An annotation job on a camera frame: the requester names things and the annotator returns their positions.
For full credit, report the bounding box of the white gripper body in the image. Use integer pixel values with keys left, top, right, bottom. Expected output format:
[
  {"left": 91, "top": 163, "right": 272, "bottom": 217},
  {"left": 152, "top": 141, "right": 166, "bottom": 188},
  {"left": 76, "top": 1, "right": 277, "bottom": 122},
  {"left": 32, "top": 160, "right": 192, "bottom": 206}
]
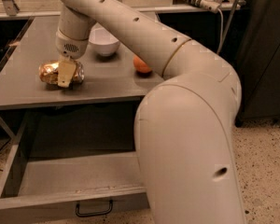
[{"left": 55, "top": 30, "right": 88, "bottom": 59}]

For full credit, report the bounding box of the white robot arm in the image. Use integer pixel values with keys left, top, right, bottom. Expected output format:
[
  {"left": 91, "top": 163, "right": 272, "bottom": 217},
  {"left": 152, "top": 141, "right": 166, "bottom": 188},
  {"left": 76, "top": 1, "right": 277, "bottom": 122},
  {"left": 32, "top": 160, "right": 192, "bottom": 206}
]
[{"left": 61, "top": 0, "right": 247, "bottom": 224}]

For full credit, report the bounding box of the orange fruit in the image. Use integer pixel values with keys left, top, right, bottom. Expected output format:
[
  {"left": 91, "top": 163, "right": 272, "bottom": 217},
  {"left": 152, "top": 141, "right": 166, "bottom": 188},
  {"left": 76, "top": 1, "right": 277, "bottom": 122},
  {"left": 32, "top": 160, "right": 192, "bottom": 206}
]
[{"left": 133, "top": 56, "right": 151, "bottom": 74}]

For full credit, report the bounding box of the black drawer handle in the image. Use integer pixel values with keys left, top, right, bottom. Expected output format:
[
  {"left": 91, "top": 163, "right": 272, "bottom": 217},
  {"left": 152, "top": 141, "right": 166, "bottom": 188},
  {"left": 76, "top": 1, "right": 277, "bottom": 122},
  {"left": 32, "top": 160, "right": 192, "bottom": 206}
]
[{"left": 75, "top": 200, "right": 113, "bottom": 217}]

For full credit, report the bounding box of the open grey top drawer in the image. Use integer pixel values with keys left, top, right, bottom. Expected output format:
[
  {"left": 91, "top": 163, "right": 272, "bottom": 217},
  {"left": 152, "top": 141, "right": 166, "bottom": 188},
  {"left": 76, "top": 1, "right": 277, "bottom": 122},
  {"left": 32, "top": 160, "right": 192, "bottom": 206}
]
[{"left": 0, "top": 102, "right": 148, "bottom": 224}]

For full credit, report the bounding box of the white ceramic bowl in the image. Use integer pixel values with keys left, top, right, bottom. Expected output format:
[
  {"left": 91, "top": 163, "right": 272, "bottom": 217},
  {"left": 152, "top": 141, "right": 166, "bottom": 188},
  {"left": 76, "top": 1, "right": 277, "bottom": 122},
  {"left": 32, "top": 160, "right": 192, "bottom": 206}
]
[{"left": 89, "top": 27, "right": 120, "bottom": 57}]

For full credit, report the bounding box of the crushed orange gold can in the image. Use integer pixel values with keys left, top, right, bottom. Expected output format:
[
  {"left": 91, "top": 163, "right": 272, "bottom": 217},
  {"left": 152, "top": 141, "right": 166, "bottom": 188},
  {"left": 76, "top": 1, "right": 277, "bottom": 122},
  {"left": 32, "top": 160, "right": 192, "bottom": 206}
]
[{"left": 39, "top": 60, "right": 84, "bottom": 86}]

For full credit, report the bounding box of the grey cabinet counter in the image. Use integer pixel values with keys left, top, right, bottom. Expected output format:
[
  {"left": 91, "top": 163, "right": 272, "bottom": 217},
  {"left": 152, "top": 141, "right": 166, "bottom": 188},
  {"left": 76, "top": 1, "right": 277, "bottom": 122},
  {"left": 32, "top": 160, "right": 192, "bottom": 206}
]
[{"left": 0, "top": 12, "right": 166, "bottom": 142}]

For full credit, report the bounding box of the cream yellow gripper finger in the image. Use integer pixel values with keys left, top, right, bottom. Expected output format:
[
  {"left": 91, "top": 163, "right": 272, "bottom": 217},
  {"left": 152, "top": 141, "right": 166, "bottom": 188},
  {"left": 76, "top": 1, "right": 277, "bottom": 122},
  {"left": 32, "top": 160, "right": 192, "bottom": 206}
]
[{"left": 57, "top": 60, "right": 77, "bottom": 88}]

